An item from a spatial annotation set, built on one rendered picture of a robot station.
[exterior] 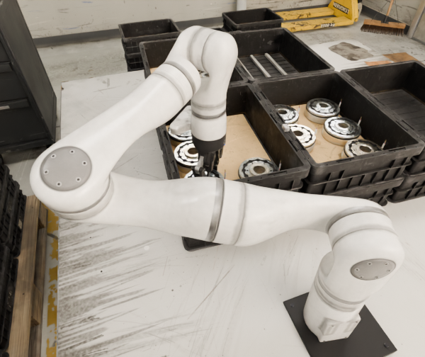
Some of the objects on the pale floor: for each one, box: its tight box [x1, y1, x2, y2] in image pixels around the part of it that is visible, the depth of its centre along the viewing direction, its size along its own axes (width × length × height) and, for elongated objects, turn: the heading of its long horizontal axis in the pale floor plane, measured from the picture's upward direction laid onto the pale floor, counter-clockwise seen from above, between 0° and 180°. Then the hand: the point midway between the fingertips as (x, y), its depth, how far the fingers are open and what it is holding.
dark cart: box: [0, 0, 57, 164], centre depth 191 cm, size 60×45×90 cm
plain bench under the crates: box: [57, 38, 425, 357], centre depth 130 cm, size 160×160×70 cm
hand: (209, 176), depth 76 cm, fingers closed on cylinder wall, 4 cm apart
